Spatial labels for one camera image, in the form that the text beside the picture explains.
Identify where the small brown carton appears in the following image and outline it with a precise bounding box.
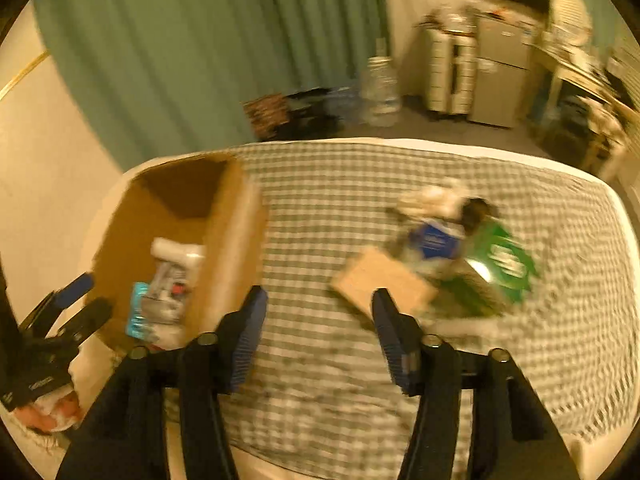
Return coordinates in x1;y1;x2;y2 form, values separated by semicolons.
329;246;440;321

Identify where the patterned brown bag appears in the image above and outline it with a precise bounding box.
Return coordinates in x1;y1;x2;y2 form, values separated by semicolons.
243;92;291;141

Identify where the light blue packet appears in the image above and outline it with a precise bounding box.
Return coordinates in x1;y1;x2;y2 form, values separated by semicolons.
125;281;156;341

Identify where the grey mini fridge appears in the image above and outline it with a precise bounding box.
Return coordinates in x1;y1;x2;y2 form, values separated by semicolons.
467;12;538;128

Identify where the white fluffy plush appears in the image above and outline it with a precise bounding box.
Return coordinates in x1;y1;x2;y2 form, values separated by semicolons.
397;185;471;223

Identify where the green checked blanket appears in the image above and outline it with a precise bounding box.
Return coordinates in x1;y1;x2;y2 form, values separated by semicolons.
165;140;633;461

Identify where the white bed mattress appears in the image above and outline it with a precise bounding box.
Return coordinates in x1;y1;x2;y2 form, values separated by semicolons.
67;135;640;480

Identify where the blue white packet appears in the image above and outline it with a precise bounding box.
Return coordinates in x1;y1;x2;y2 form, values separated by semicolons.
407;222;466;263

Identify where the white bottle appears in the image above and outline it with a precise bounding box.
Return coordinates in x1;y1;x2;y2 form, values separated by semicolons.
150;237;207;266

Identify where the dark small object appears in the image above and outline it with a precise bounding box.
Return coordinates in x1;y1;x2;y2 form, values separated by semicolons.
460;197;501;236

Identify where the dark clothes pile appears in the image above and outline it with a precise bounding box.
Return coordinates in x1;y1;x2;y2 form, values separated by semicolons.
280;87;361;138

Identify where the wooden chair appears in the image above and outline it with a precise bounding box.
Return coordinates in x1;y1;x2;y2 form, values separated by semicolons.
575;95;640;181

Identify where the silver grey packet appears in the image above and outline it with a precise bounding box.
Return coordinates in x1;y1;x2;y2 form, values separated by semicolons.
147;260;196;321

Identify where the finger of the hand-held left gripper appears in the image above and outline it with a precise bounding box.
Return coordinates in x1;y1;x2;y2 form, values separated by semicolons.
17;272;96;333
30;297;113;356

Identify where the clear water jug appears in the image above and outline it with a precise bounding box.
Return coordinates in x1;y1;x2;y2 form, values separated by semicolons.
360;37;401;128

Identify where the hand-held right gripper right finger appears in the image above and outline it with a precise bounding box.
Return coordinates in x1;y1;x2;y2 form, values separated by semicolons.
371;287;581;480

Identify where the white suitcase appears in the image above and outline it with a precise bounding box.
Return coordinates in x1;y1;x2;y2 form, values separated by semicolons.
424;27;478;121

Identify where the brown cardboard box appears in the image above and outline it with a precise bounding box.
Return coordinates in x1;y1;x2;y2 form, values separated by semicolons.
85;155;269;353

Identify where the blue plastic bag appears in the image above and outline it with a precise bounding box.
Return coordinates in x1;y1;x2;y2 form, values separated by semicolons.
330;87;363;121

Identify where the white louvred wardrobe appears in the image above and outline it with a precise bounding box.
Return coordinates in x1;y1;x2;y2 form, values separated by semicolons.
607;35;640;106

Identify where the white dressing table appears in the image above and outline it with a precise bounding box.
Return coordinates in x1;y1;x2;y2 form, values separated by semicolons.
530;35;626;146

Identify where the green white box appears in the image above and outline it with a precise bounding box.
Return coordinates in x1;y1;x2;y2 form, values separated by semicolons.
440;220;541;318

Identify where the wide green curtain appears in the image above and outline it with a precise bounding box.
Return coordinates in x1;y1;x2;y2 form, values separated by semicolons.
32;0;391;171

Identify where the person's left forearm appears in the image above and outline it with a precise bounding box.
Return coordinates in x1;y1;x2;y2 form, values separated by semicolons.
12;390;83;433

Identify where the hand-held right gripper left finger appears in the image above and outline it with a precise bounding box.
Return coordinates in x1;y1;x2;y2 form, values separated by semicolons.
55;285;269;480

